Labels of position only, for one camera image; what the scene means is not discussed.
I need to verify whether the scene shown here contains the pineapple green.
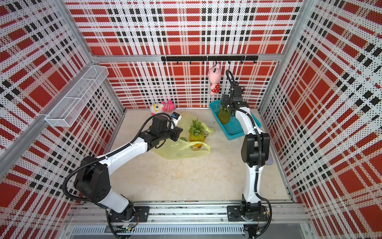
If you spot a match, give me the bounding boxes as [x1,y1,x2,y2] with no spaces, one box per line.
[218,106,231,125]

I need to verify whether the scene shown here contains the yellow-green plastic bag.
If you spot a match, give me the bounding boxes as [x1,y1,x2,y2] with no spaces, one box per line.
[154,112,214,160]

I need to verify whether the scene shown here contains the pineapple front yellow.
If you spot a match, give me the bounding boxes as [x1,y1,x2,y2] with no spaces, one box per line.
[189,119,208,142]

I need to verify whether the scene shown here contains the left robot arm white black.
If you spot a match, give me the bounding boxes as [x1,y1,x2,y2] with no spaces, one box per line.
[62,112,183,220]

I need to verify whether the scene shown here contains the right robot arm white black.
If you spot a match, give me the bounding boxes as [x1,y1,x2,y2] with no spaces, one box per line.
[221,70,270,220]

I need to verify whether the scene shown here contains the pink striped plush toy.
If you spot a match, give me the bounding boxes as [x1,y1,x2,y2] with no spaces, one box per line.
[150,100,175,116]

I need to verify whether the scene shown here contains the teal plastic basket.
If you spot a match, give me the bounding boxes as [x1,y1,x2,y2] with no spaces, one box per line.
[209,100,244,140]

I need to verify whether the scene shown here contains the pink hanging plush toy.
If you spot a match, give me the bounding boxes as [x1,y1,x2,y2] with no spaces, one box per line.
[208,63,221,96]

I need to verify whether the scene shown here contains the grey oval object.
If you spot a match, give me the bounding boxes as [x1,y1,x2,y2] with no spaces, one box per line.
[266,153,274,166]

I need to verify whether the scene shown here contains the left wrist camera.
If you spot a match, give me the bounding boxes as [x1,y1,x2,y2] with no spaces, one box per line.
[172,112,182,121]

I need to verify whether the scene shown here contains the black hook rail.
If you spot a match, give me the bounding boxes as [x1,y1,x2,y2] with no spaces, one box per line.
[161,55,259,63]

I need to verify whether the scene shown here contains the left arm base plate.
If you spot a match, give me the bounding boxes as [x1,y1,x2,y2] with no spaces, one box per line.
[107,206,150,223]

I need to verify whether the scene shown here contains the white wire mesh shelf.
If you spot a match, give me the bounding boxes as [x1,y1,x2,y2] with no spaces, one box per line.
[45,65,108,127]

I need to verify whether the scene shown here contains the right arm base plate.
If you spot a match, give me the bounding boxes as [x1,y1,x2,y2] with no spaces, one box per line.
[227,206,268,222]

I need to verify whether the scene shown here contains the aluminium mounting rail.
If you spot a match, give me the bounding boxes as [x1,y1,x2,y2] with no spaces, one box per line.
[64,200,312,228]

